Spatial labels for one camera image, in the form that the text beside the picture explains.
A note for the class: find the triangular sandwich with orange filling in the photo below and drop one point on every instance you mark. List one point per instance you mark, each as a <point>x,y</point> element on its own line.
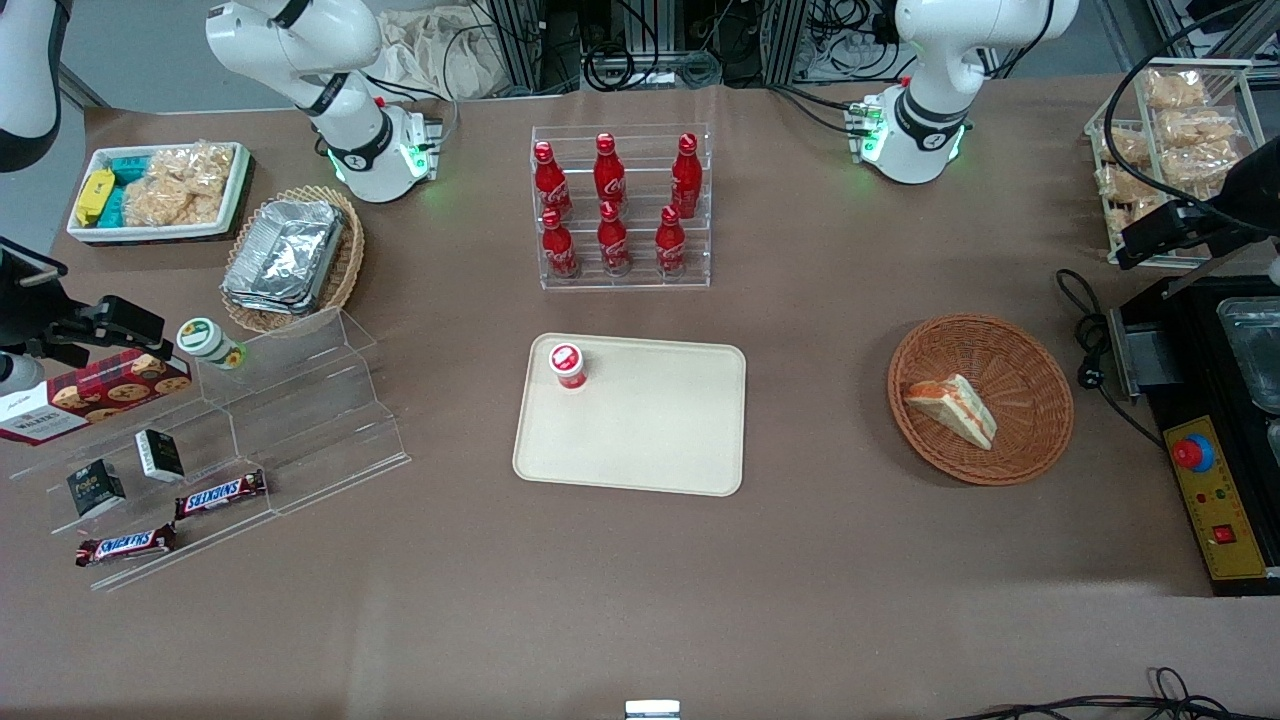
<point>955,405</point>

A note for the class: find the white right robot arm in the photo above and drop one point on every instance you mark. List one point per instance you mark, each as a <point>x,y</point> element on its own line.
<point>330,50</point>

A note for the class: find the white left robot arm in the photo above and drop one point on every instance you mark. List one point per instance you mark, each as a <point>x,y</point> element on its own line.
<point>940,60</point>

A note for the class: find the round brown wicker basket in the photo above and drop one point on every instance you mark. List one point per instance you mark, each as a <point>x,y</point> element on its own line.
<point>1030,430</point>

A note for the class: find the oval light wicker basket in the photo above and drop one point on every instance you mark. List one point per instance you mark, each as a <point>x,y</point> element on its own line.
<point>350,255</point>

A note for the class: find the beige plastic serving tray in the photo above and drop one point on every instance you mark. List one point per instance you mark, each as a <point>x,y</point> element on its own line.
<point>650,430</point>

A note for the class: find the red tartan cookie box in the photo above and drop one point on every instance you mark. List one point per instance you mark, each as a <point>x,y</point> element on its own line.
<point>95,395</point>

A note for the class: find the black countertop grill appliance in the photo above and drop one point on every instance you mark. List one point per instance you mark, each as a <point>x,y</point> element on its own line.
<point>1200,340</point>

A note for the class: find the clear bag of fried snacks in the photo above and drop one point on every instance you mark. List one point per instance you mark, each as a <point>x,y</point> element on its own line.
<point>1175,90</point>
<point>1125,185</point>
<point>1125,147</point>
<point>1200,165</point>
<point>1130,218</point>
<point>1195,128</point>

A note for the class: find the small black carton box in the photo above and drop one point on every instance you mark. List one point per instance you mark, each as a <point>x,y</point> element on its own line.
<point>160,455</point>
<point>96,488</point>

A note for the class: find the small cup with green lid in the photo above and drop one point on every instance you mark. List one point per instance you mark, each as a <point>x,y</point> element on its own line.
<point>205,340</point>

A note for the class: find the teal snack packet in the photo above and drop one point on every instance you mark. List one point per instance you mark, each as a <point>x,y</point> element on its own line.
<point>114,208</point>
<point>128,166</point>

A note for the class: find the yellow snack packet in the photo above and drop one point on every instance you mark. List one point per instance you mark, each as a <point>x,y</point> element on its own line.
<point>94,195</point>

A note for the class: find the red emergency stop button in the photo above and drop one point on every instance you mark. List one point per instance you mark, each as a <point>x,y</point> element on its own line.
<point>1193,453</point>

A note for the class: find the brown Snickers chocolate bar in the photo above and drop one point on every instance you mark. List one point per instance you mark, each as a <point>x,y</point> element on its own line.
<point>125,545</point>
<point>220,494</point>

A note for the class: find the clear bag of rice crackers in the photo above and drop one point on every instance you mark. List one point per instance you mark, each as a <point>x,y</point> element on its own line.
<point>175,185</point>

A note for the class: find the white rectangular plastic bin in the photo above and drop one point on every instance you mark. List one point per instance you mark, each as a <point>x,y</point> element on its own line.
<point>235,190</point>

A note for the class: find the stacked aluminium foil containers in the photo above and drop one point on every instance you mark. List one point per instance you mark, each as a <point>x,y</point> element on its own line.
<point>285,255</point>

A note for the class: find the clear acrylic stepped display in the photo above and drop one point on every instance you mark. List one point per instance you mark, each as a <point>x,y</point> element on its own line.
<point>320,420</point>

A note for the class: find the crumpled beige cloth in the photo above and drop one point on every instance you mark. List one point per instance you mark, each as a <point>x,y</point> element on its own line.
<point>440,50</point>

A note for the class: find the small cup with red lid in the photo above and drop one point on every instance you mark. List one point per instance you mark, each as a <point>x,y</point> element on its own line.
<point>567,364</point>

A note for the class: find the red cola bottle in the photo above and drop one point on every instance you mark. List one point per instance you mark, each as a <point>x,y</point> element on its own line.
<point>559,248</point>
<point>686,180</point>
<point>670,245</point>
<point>613,245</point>
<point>609,172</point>
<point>551,185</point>

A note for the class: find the clear acrylic bottle rack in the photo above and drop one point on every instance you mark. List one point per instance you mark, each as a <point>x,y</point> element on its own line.
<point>640,282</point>

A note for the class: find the small white box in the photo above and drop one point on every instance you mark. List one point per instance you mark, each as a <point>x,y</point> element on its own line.
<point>652,710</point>

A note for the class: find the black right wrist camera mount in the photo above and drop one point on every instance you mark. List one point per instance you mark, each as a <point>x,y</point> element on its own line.
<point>115,322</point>

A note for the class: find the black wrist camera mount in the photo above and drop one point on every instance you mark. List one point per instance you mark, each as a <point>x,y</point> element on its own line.
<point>115,322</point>
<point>1170,232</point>

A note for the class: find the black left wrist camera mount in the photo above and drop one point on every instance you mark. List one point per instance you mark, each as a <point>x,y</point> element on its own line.
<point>1170,232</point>

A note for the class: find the aluminium profile frame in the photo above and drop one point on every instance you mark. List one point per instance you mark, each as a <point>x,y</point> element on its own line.
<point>787,40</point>
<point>518,40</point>

